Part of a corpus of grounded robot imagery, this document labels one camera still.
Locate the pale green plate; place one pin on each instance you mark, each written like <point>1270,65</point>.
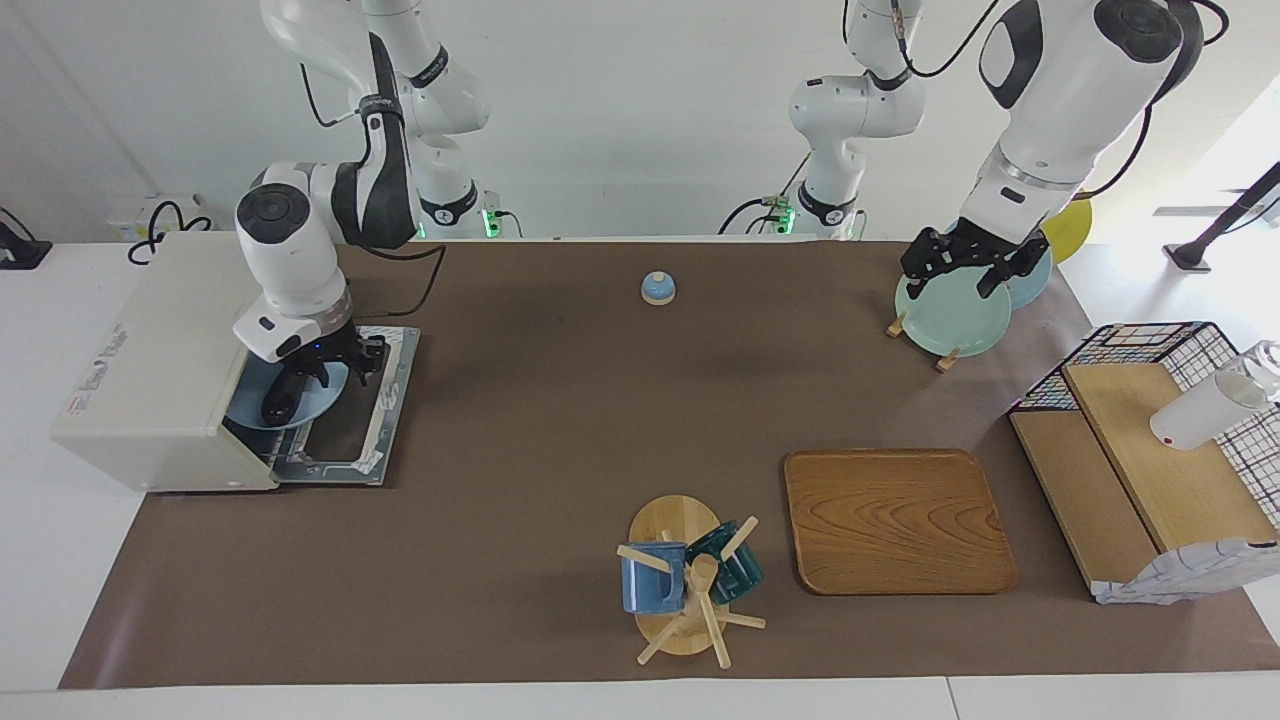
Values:
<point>955,315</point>

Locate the dark green mug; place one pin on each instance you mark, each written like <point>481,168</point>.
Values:
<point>735,570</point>

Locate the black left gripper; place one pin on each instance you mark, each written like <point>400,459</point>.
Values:
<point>970,245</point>

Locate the black stand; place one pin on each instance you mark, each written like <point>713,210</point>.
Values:
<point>1190,257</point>

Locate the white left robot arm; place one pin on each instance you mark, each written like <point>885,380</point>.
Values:
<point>1060,100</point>

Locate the wooden plate rack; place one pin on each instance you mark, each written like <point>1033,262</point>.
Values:
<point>948,359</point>

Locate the wooden mug tree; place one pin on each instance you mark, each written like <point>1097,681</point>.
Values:
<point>675,515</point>

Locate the black clamp mount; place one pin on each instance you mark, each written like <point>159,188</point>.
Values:
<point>20,255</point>

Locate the brown table mat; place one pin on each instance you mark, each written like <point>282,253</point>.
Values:
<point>500,450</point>

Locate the wooden step shelf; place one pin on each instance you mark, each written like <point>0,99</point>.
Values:
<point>1160,470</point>

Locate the blue bell wooden knob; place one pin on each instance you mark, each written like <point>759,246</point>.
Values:
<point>658,290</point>

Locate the dark purple eggplant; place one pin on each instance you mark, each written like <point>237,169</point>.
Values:
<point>288,402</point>

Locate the blue mug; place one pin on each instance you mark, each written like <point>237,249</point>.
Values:
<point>645,585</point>

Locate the cream toaster oven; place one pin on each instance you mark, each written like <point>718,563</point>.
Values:
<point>150,350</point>

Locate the wooden serving tray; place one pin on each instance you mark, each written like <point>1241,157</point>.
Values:
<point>900,520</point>

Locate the white cup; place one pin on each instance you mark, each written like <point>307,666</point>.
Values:
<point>1200,415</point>

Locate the yellow plate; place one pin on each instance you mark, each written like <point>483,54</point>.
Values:
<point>1072,235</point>

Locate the small light blue plate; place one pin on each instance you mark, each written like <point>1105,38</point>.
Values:
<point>245,405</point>

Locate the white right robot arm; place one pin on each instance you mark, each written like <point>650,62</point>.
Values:
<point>290,240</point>

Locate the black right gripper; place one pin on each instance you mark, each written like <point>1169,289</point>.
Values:
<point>335,352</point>

